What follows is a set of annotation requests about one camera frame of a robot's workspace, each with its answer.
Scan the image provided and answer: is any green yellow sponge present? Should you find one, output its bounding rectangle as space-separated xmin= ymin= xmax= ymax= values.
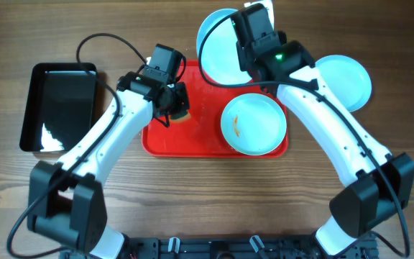
xmin=170 ymin=110 xmax=190 ymax=123

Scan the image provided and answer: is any black water basin tray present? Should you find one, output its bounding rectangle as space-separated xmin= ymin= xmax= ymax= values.
xmin=19 ymin=63 xmax=97 ymax=153

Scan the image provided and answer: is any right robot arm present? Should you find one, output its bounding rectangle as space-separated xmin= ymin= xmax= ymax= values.
xmin=236 ymin=30 xmax=414 ymax=258

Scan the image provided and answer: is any light blue plate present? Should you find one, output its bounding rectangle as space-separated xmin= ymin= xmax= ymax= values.
xmin=316 ymin=55 xmax=372 ymax=112
xmin=220 ymin=93 xmax=287 ymax=156
xmin=201 ymin=19 xmax=252 ymax=85

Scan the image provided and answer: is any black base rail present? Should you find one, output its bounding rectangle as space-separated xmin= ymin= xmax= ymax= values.
xmin=120 ymin=233 xmax=379 ymax=259

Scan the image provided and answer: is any red plastic tray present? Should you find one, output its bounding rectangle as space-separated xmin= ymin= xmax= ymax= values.
xmin=142 ymin=60 xmax=289 ymax=158

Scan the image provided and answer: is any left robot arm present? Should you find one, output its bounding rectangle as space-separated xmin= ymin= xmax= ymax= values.
xmin=24 ymin=72 xmax=189 ymax=258

